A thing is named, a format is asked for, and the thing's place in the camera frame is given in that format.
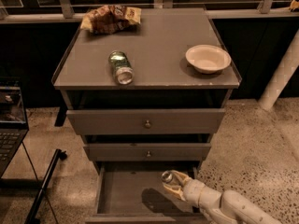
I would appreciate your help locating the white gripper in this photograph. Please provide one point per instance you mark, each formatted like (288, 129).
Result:
(193, 192)

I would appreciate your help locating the blue silver redbull can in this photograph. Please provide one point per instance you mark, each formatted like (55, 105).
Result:
(169, 178)

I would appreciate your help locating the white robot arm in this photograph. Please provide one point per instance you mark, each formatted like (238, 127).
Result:
(228, 207)

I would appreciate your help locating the grey open bottom drawer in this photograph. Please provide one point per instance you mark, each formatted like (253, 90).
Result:
(132, 192)

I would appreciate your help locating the grey middle drawer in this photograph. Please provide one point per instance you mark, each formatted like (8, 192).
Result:
(147, 152)

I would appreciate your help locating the grey drawer cabinet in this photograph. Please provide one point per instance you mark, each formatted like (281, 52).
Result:
(163, 79)

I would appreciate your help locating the grey top drawer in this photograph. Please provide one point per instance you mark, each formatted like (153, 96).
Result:
(145, 121)

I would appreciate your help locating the green soda can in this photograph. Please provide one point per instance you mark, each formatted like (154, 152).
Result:
(121, 67)

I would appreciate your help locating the white bowl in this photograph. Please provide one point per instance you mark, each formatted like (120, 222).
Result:
(208, 59)

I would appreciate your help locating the black stand bar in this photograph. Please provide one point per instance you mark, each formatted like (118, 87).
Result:
(43, 185)

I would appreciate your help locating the black laptop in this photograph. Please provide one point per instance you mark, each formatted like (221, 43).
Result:
(13, 120)

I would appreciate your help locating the crumpled chip bag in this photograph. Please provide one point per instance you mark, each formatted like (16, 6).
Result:
(109, 19)

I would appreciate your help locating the metal window railing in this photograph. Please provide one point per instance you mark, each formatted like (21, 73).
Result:
(42, 11)

